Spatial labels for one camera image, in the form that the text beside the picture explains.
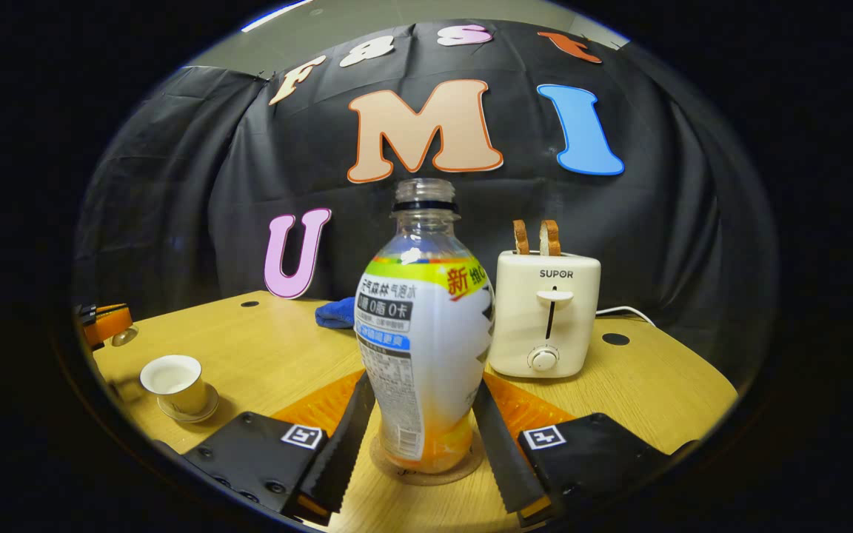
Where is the white power cable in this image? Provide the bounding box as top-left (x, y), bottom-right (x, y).
top-left (595, 305), bottom-right (657, 328)

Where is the round cork coaster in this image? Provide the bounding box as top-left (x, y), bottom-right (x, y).
top-left (369, 433), bottom-right (485, 486)

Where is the cream teacup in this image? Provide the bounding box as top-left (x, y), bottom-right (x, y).
top-left (139, 355), bottom-right (209, 415)

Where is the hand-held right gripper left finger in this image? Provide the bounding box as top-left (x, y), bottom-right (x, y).
top-left (182, 370), bottom-right (377, 528)

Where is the ceiling light panel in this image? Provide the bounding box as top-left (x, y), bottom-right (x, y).
top-left (240, 0), bottom-right (316, 34)

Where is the black backdrop cloth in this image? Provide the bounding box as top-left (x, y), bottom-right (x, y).
top-left (75, 19), bottom-right (779, 386)

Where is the white toaster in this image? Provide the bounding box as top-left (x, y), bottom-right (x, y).
top-left (488, 249), bottom-right (602, 380)

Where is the clear water bottle white label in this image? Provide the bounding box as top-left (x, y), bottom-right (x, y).
top-left (354, 178), bottom-right (495, 475)

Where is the blue towel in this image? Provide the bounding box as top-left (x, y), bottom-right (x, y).
top-left (315, 297), bottom-right (359, 329)

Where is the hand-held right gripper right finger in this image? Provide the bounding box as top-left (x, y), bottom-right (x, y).
top-left (471, 374), bottom-right (698, 528)

